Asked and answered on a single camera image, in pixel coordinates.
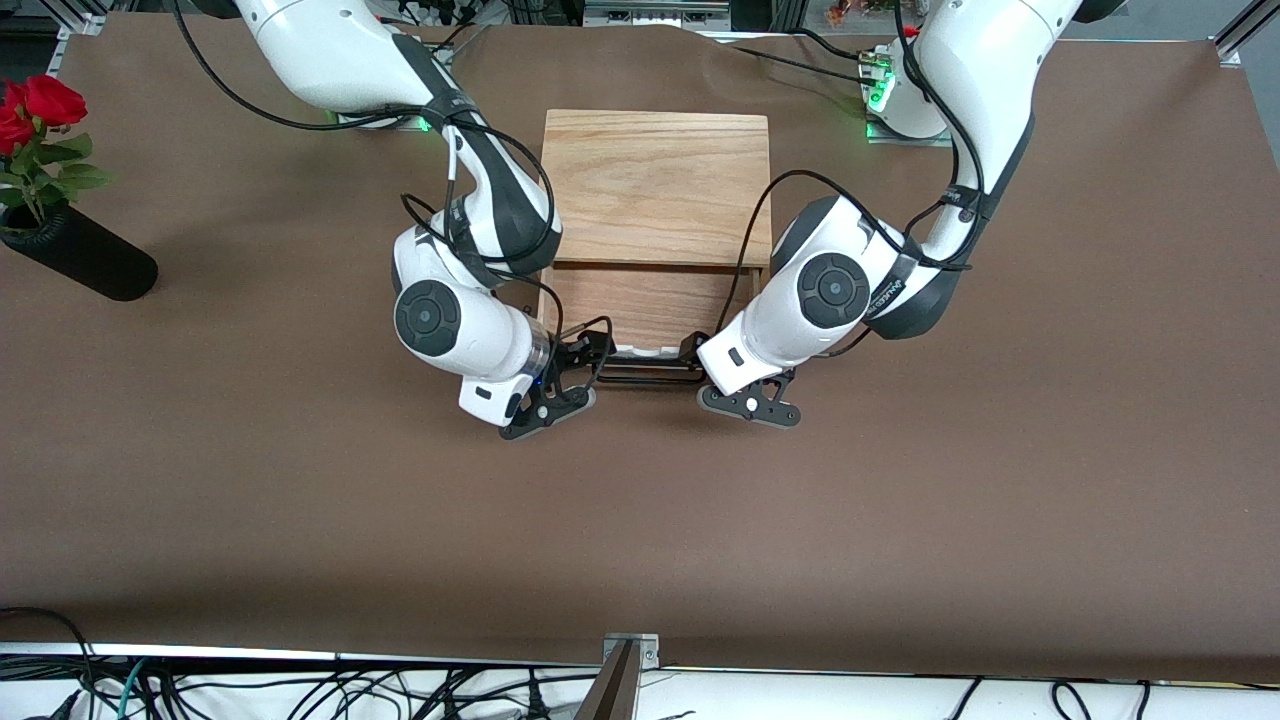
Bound white-fronted wooden drawer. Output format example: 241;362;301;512
538;262;767;389

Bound light wooden drawer cabinet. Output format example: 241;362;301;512
538;108;774;273

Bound brown table covering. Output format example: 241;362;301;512
0;12;1280;685

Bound grey electronics box with ports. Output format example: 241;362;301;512
583;0;733;30

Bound orange background clutter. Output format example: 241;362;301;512
825;0;899;27

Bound black ribbed cylinder vase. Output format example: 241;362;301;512
0;203;159;302

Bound red artificial rose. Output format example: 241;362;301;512
18;75;116;226
0;85;39;206

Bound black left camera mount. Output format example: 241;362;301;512
703;368;803;429

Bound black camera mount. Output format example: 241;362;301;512
498;383;598;442
703;368;803;429

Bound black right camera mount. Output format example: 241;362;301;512
498;383;598;442

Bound grey metal clamp bracket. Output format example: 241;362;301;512
602;632;661;669

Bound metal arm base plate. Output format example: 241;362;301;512
864;116;953;148
335;106;441;132

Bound black table cable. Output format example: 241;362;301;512
790;26;886;67
735;45;879;87

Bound dark camera stand post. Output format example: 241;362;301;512
573;638;641;720

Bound black base connector cables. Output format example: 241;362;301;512
385;0;486;56

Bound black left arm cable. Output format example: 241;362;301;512
735;0;993;363

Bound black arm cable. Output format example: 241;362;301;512
735;0;993;363
172;0;616;393

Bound black cable tangle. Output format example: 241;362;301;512
150;665;601;720

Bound silver table edge rail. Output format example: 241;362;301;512
0;643;606;666

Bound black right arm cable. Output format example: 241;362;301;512
172;0;616;393

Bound teal cable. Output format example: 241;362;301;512
113;660;151;720

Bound black looped floor cable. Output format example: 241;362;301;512
0;605;99;720

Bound aluminium frame profile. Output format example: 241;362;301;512
58;0;113;39

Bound aluminium frame corner bracket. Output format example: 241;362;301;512
1213;0;1280;67

